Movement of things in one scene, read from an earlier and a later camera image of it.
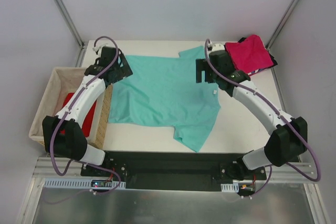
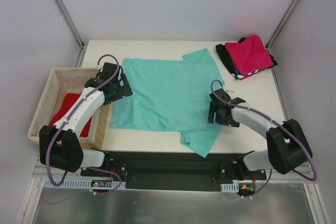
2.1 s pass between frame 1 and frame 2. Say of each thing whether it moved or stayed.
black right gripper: moved
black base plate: stayed
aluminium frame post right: stayed
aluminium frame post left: stayed
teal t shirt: moved
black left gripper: moved
